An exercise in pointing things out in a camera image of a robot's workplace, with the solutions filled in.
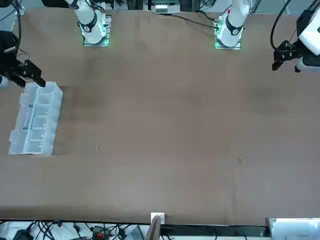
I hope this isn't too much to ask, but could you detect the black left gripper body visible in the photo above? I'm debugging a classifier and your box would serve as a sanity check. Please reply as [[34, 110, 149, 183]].
[[282, 39, 303, 62]]

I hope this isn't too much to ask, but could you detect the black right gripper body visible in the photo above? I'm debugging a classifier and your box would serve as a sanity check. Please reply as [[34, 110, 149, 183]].
[[0, 30, 25, 77]]

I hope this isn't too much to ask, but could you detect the transparent plastic compartment box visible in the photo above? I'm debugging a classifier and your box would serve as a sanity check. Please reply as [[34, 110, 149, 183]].
[[8, 81, 64, 157]]

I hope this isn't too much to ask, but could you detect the white box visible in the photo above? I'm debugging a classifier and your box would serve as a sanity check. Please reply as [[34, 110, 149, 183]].
[[265, 216, 320, 240]]

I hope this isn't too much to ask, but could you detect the grey device with vents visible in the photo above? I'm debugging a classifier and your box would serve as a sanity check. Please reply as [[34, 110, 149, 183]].
[[150, 1, 176, 15]]

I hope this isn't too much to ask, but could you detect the large black power adapter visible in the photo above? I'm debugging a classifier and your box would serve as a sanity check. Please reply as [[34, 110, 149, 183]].
[[12, 227, 34, 240]]

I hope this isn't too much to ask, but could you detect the orange and black connector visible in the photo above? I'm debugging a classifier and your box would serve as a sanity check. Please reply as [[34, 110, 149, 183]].
[[91, 225, 107, 240]]

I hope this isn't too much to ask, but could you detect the grey power adapter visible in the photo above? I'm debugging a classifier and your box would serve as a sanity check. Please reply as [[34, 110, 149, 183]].
[[126, 225, 145, 240]]

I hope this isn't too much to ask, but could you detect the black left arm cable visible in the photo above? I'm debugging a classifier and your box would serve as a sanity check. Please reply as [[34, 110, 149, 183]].
[[270, 0, 293, 50]]

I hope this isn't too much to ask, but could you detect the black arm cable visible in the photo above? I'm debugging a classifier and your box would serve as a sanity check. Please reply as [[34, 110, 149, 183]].
[[12, 0, 25, 52], [270, 0, 293, 50]]

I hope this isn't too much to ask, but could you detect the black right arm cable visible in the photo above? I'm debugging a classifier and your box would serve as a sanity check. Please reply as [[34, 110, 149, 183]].
[[12, 0, 25, 52]]

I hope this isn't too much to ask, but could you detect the thin black table cable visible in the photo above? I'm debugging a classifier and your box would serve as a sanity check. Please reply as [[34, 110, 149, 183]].
[[171, 12, 219, 29]]

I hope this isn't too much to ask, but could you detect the aluminium profile rail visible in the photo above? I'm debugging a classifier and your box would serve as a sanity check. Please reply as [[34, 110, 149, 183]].
[[145, 212, 166, 240]]

